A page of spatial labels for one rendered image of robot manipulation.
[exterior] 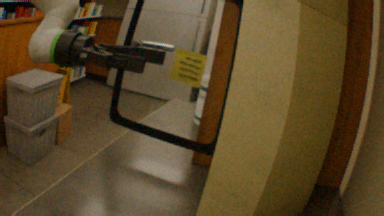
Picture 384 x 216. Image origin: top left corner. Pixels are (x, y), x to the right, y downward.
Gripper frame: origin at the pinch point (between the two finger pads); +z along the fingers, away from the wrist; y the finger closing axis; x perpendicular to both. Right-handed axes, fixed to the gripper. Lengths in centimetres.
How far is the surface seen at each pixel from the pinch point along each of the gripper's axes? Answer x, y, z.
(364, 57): -16, 23, 55
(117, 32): 46, 487, -198
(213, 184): 15.7, -14.3, 18.9
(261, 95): -1.2, -14.3, 23.0
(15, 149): 112, 141, -153
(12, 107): 77, 141, -158
